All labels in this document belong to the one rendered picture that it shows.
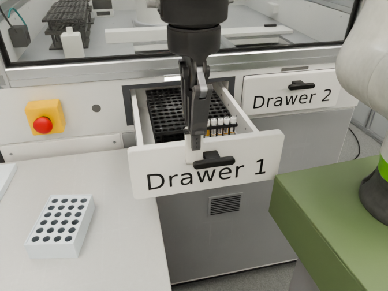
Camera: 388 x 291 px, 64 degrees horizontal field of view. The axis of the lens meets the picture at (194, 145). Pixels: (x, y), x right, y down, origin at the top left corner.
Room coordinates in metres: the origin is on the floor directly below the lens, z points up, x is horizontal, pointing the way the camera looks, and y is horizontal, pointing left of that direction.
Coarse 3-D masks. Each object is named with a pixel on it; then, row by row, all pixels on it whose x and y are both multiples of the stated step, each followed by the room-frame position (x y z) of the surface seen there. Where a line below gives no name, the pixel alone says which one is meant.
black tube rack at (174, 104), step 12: (156, 96) 0.72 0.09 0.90; (168, 96) 0.72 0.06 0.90; (180, 96) 0.72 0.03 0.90; (216, 96) 0.72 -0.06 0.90; (156, 108) 0.65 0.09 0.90; (168, 108) 0.65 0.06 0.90; (180, 108) 0.66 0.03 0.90; (216, 108) 0.66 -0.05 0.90; (156, 120) 0.60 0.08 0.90; (168, 120) 0.60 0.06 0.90; (180, 120) 0.60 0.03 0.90; (216, 132) 0.59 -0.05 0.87
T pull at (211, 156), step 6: (216, 150) 0.47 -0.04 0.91; (204, 156) 0.45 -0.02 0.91; (210, 156) 0.44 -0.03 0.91; (216, 156) 0.44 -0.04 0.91; (228, 156) 0.44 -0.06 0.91; (198, 162) 0.43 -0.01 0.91; (204, 162) 0.43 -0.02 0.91; (210, 162) 0.43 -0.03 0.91; (216, 162) 0.43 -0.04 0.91; (222, 162) 0.43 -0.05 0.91; (228, 162) 0.43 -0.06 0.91; (234, 162) 0.44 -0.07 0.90; (198, 168) 0.42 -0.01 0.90; (204, 168) 0.43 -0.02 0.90
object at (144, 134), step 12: (216, 84) 0.83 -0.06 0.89; (132, 96) 0.73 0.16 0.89; (144, 96) 0.79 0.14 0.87; (228, 96) 0.73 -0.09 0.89; (132, 108) 0.71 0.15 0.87; (144, 108) 0.78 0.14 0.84; (228, 108) 0.72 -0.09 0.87; (240, 108) 0.67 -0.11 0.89; (144, 120) 0.71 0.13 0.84; (240, 120) 0.63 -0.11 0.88; (144, 132) 0.65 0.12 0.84; (240, 132) 0.63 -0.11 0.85; (144, 144) 0.60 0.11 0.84
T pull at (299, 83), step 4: (300, 80) 0.80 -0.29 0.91; (292, 84) 0.77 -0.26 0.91; (296, 84) 0.77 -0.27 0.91; (300, 84) 0.77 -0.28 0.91; (304, 84) 0.77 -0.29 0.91; (308, 84) 0.77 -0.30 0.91; (312, 84) 0.77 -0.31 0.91; (288, 88) 0.76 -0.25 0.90; (292, 88) 0.76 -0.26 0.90; (296, 88) 0.76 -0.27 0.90; (300, 88) 0.76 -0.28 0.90; (304, 88) 0.77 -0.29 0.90; (308, 88) 0.77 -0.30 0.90
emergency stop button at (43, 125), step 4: (36, 120) 0.61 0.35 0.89; (40, 120) 0.61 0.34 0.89; (44, 120) 0.61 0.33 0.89; (48, 120) 0.62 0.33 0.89; (36, 124) 0.61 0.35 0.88; (40, 124) 0.61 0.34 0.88; (44, 124) 0.61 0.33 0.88; (48, 124) 0.61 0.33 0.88; (52, 124) 0.62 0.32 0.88; (36, 128) 0.61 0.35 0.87; (40, 128) 0.61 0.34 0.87; (44, 128) 0.61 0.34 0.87; (48, 128) 0.61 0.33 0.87; (52, 128) 0.62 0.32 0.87; (40, 132) 0.61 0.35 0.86; (44, 132) 0.61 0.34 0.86; (48, 132) 0.61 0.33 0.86
